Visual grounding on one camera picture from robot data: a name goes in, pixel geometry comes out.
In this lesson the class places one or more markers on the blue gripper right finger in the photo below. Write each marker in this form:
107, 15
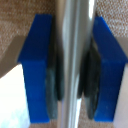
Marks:
108, 76

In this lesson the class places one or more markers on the brown upper drawer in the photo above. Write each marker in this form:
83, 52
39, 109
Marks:
20, 15

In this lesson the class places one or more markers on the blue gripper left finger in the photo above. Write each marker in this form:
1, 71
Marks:
35, 66

